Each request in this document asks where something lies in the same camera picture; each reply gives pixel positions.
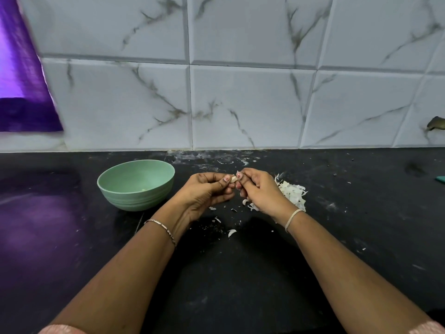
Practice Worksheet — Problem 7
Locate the person's right hand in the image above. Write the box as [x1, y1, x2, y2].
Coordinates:
[235, 167, 301, 224]

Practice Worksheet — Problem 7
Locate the pile of white garlic peels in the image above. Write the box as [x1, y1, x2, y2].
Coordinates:
[242, 172, 309, 213]

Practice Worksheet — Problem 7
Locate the silver right wrist bracelet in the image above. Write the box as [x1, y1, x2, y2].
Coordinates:
[284, 208, 307, 232]

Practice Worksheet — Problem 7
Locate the pink patterned left sleeve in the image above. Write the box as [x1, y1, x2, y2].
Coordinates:
[38, 324, 89, 334]

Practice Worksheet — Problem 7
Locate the mint green bowl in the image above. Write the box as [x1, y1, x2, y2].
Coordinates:
[96, 159, 177, 212]

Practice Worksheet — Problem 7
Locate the pink patterned right sleeve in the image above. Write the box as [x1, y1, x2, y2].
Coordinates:
[407, 320, 445, 334]

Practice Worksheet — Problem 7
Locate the person's left forearm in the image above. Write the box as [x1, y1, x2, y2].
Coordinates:
[50, 215, 182, 333]

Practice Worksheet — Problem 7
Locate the silver wrist bracelet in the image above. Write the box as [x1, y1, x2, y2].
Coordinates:
[284, 208, 307, 232]
[144, 219, 178, 248]

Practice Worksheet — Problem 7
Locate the pink patterned sleeve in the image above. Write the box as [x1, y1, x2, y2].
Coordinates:
[407, 320, 445, 334]
[38, 324, 89, 334]

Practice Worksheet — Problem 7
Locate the purple cloth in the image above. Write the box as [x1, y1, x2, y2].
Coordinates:
[0, 0, 64, 133]

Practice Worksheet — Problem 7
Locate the person's left hand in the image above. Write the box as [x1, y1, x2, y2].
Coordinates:
[171, 172, 239, 225]

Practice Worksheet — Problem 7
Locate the silver left wrist bracelet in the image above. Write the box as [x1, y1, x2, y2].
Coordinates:
[144, 219, 178, 248]

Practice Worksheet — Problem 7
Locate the person's right forearm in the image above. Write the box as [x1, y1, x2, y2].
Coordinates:
[286, 212, 433, 333]

